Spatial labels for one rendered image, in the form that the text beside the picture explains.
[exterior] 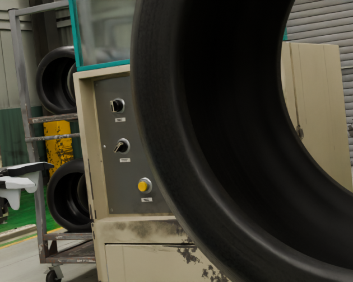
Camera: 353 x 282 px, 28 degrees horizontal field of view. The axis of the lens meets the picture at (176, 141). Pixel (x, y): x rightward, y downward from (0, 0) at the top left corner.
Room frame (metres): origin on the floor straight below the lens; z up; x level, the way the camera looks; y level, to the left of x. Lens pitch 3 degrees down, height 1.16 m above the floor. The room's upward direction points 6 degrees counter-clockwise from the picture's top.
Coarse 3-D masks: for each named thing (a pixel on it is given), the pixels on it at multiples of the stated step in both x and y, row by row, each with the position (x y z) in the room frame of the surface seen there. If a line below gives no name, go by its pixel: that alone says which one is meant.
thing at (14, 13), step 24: (72, 48) 4.70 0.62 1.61; (24, 72) 4.77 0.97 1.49; (48, 72) 4.99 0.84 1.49; (72, 72) 5.18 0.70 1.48; (24, 96) 4.75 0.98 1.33; (48, 96) 4.97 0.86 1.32; (72, 96) 5.21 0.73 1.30; (24, 120) 4.76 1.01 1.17; (48, 120) 4.68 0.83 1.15; (72, 120) 4.75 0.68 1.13; (72, 168) 4.72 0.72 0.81; (48, 192) 4.84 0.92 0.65; (72, 192) 5.09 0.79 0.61; (72, 216) 5.02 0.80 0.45; (48, 240) 4.73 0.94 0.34
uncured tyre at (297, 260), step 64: (192, 0) 0.75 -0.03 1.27; (256, 0) 0.98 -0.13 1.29; (192, 64) 0.93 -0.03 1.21; (256, 64) 0.99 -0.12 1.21; (192, 128) 0.76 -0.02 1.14; (256, 128) 0.99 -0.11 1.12; (192, 192) 0.74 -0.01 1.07; (256, 192) 0.96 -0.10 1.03; (320, 192) 0.96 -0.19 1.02; (256, 256) 0.71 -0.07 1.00; (320, 256) 0.90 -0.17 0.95
